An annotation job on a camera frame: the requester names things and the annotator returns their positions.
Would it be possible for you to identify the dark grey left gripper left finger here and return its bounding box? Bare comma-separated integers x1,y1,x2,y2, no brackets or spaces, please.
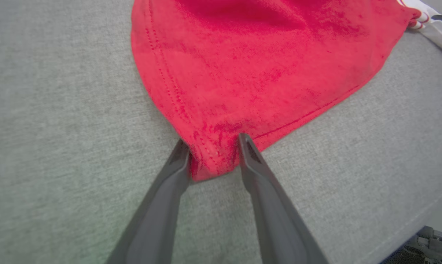
106,139,191,264

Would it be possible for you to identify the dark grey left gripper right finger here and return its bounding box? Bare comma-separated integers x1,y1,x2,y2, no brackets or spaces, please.
238,133,329,264

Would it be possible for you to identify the red basketball jersey striped trim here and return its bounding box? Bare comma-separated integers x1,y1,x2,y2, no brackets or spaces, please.
130,0,442,182

